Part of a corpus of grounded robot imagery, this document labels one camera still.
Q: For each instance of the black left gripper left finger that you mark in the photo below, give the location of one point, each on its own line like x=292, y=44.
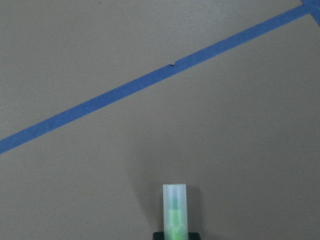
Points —
x=158, y=235

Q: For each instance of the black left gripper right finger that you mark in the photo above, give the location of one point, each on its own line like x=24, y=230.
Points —
x=193, y=236

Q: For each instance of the green highlighter pen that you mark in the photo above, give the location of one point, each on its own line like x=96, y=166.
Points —
x=175, y=214

